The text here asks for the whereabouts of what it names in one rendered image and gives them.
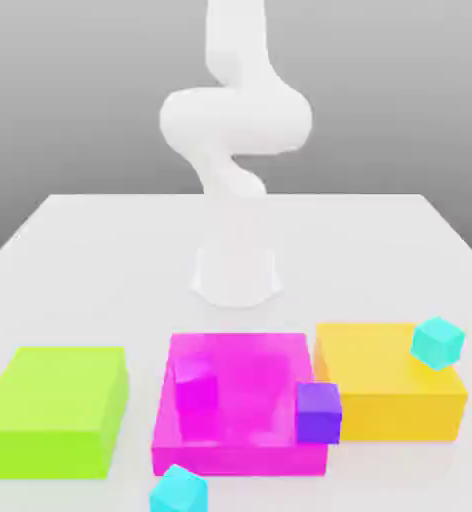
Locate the large magenta box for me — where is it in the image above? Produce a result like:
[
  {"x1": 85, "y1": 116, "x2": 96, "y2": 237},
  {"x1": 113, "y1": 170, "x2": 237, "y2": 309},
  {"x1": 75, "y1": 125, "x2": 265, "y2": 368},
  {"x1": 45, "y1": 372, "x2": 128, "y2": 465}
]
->
[{"x1": 150, "y1": 332, "x2": 329, "y2": 478}]

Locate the large lime green box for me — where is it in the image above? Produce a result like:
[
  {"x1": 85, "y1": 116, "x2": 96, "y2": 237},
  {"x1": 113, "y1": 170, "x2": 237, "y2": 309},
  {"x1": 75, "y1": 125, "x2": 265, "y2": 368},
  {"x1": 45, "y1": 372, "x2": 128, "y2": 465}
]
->
[{"x1": 0, "y1": 346, "x2": 130, "y2": 480}]

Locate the small purple cube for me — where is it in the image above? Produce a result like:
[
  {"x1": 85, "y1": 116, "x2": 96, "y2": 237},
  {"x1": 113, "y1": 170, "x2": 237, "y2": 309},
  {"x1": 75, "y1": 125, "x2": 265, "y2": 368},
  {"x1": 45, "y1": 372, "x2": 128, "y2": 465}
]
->
[{"x1": 294, "y1": 382, "x2": 344, "y2": 446}]

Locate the small magenta cube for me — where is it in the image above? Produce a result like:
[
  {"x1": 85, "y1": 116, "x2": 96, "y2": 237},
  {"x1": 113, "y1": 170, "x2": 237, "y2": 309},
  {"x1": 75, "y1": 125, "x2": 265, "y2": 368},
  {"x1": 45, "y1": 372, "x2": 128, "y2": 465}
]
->
[{"x1": 173, "y1": 354, "x2": 220, "y2": 443}]

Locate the small cyan cube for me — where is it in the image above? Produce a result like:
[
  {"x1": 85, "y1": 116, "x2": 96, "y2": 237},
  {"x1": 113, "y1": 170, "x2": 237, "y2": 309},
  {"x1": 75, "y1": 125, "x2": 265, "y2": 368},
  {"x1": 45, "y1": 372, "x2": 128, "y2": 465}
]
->
[
  {"x1": 409, "y1": 315, "x2": 467, "y2": 372},
  {"x1": 148, "y1": 463, "x2": 210, "y2": 512}
]

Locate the large orange box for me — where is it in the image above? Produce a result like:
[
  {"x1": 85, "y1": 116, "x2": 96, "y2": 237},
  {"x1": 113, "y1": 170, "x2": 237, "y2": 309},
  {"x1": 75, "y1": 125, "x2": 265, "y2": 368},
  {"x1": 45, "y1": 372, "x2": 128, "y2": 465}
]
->
[{"x1": 313, "y1": 322, "x2": 469, "y2": 444}]

